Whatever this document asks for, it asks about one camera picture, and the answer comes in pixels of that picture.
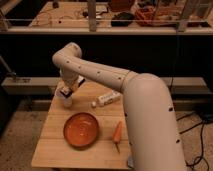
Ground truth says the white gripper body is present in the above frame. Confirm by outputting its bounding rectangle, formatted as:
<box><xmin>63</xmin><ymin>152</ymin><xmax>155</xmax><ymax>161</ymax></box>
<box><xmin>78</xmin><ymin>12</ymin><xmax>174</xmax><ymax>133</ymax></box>
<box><xmin>58</xmin><ymin>76</ymin><xmax>85</xmax><ymax>98</ymax></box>

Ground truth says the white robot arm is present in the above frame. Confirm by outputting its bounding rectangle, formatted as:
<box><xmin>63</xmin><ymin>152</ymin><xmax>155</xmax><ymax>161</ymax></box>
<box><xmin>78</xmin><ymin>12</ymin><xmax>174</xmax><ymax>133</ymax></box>
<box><xmin>52</xmin><ymin>43</ymin><xmax>187</xmax><ymax>171</ymax></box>

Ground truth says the orange ceramic bowl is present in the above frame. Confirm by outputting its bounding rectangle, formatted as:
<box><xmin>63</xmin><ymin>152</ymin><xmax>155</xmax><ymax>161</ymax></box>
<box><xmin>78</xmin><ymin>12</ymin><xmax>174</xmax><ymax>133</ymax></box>
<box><xmin>63</xmin><ymin>112</ymin><xmax>100</xmax><ymax>149</ymax></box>

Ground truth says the white plastic bottle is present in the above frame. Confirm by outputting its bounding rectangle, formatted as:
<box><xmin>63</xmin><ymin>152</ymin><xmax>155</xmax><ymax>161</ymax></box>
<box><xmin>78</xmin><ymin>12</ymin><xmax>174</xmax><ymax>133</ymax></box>
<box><xmin>91</xmin><ymin>91</ymin><xmax>121</xmax><ymax>108</ymax></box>

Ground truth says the wooden table board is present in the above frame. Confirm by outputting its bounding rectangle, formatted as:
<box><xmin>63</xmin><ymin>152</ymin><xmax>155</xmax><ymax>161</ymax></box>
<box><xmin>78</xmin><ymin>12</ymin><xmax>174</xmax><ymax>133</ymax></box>
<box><xmin>32</xmin><ymin>82</ymin><xmax>134</xmax><ymax>171</ymax></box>

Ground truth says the orange toy carrot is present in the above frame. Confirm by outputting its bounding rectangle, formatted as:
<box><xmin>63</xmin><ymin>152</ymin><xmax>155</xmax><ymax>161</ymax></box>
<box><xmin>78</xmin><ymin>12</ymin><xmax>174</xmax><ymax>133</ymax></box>
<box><xmin>112</xmin><ymin>121</ymin><xmax>122</xmax><ymax>151</ymax></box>

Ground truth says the black object on bench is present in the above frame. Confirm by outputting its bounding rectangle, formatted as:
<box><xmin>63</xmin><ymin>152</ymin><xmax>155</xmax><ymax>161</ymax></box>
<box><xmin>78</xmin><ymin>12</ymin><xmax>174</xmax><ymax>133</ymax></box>
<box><xmin>111</xmin><ymin>12</ymin><xmax>134</xmax><ymax>27</ymax></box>

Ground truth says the red box on bench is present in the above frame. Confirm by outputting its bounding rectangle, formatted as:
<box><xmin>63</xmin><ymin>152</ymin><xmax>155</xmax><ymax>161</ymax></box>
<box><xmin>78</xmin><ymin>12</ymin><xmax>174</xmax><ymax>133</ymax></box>
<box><xmin>135</xmin><ymin>9</ymin><xmax>174</xmax><ymax>26</ymax></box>

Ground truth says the black floor cable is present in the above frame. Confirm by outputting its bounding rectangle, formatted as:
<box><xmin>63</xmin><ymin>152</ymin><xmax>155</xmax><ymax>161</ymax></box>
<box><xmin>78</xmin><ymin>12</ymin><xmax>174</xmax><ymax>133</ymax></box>
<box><xmin>175</xmin><ymin>111</ymin><xmax>213</xmax><ymax>171</ymax></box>

